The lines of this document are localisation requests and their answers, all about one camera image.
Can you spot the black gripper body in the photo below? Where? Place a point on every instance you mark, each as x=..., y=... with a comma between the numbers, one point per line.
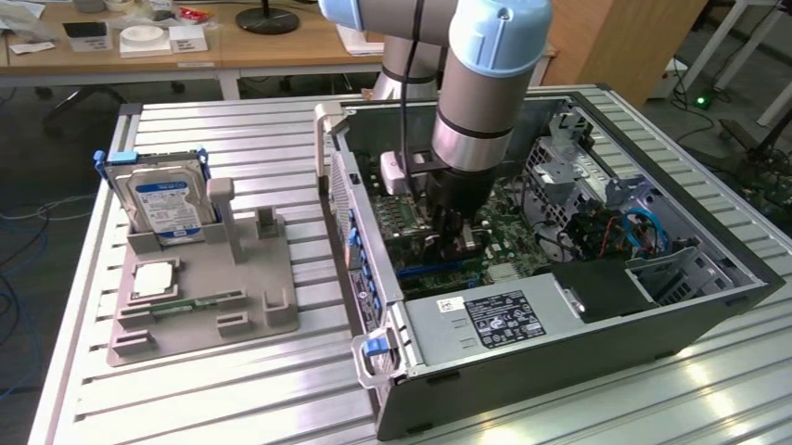
x=463, y=194

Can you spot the graphics card with fan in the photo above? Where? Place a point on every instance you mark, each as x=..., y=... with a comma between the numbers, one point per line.
x=470, y=238

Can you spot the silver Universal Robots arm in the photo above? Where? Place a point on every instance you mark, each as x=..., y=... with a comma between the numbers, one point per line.
x=482, y=92

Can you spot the blue expansion slot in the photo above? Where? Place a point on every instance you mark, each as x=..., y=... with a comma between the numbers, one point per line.
x=433, y=270

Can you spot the green motherboard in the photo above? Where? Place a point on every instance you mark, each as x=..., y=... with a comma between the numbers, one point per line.
x=513, y=232

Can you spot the metal disk bay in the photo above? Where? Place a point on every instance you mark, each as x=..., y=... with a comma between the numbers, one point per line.
x=559, y=185

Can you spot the grey power supply unit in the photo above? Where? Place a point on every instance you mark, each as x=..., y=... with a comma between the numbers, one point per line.
x=433, y=334

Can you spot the black plastic shroud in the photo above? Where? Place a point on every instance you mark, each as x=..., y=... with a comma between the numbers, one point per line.
x=600, y=287

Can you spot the open black PC case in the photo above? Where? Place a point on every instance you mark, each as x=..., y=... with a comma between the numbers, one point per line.
x=557, y=371

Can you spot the stack of white papers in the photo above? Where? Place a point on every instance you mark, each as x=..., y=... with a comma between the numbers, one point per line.
x=358, y=44

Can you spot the grey parts rack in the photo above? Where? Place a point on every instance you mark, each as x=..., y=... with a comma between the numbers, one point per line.
x=198, y=278

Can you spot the wooden cabinet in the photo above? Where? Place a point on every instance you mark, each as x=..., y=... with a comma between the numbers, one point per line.
x=630, y=46

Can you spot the device with green light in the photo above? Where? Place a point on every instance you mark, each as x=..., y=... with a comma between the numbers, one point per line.
x=701, y=101

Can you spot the green RAM stick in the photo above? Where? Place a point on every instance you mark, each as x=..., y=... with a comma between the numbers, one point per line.
x=186, y=306

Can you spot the wooden desk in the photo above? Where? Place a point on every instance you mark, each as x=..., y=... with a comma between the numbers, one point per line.
x=259, y=51

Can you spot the hard disk in blue caddy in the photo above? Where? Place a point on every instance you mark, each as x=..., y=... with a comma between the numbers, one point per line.
x=163, y=204

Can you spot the silver CPU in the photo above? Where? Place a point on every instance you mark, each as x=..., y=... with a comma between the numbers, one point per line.
x=153, y=280

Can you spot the black round lamp base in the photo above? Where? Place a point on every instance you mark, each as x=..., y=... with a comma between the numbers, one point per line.
x=267, y=21

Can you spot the small white labelled box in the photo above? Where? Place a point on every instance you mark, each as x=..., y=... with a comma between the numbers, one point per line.
x=187, y=39

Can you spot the red packet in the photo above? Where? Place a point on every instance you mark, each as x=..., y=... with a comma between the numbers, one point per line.
x=192, y=15

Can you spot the white box with tape roll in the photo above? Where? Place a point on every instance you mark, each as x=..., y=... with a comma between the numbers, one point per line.
x=143, y=41

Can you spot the white box with black top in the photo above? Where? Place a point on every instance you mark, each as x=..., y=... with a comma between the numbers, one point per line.
x=87, y=37

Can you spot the white paper tag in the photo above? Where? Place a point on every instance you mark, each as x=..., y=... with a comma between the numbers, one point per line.
x=31, y=47

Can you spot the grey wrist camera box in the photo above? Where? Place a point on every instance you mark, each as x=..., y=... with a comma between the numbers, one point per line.
x=394, y=175

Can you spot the white table frame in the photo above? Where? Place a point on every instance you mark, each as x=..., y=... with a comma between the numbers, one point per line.
x=729, y=41

